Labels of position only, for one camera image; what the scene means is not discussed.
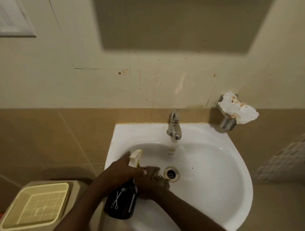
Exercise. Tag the white wash basin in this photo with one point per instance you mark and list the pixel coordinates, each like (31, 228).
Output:
(209, 180)

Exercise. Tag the crumpled stained white paper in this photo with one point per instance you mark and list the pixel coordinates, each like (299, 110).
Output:
(238, 109)

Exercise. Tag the chrome faucet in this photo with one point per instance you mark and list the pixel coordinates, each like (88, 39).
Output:
(174, 128)

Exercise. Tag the beige plastic stool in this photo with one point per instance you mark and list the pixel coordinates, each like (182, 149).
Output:
(78, 190)

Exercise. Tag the black spray bottle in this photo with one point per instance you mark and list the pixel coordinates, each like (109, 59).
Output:
(121, 202)

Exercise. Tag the white switch socket panel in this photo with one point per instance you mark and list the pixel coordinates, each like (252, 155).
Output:
(14, 19)

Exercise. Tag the person's right hand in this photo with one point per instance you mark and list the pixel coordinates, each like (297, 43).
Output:
(150, 188)

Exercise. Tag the person's left hand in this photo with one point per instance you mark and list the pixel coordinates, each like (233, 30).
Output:
(116, 175)

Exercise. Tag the person's left forearm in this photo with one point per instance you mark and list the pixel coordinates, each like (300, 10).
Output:
(81, 211)

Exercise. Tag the beige plastic basket tray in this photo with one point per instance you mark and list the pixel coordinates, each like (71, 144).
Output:
(38, 207)

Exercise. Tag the chrome sink drain strainer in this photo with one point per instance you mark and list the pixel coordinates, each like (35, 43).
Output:
(171, 174)

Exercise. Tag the brown cleaning cloth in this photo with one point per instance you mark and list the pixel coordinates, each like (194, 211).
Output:
(160, 177)

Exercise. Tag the person's right forearm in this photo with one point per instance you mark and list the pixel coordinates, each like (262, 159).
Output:
(188, 214)

